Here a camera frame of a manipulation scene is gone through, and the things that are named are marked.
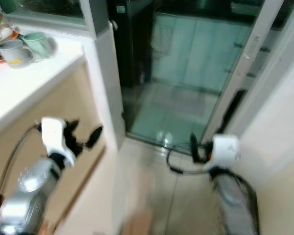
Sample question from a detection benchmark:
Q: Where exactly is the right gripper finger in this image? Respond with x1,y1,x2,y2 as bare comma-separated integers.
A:
188,131,200,163

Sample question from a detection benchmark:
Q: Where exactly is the beige counter cabinet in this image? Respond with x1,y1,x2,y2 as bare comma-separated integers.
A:
0,61,113,231

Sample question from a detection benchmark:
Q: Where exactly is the green ceramic mug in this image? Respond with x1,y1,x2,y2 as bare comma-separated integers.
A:
22,32,57,60

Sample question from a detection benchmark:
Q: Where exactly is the grey ceramic mug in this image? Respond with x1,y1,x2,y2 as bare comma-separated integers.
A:
0,39,35,69

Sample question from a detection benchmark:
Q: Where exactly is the glass sliding door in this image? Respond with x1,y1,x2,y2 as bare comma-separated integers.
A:
110,0,285,147

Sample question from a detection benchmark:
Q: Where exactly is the white framed glass window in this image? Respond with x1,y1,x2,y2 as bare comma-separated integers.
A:
0,0,111,37

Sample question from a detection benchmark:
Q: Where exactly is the white bowl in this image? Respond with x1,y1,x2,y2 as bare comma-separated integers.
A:
0,27,15,42

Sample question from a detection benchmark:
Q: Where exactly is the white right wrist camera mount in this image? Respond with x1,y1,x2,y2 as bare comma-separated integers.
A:
204,134,242,172

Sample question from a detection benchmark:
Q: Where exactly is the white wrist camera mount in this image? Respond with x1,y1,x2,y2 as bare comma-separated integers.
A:
204,134,242,172
41,117,76,168

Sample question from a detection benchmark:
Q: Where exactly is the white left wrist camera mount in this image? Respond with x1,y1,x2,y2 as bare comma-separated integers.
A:
41,117,76,168

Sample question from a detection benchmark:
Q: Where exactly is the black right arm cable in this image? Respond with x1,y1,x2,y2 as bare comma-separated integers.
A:
167,142,209,176

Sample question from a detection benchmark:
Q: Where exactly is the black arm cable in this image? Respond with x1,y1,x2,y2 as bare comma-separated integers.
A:
167,142,209,176
0,124,44,201

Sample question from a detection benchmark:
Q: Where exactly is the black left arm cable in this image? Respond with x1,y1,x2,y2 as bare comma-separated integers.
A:
0,124,44,201

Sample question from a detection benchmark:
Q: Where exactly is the sliding door handle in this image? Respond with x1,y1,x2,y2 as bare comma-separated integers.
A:
247,34,263,62

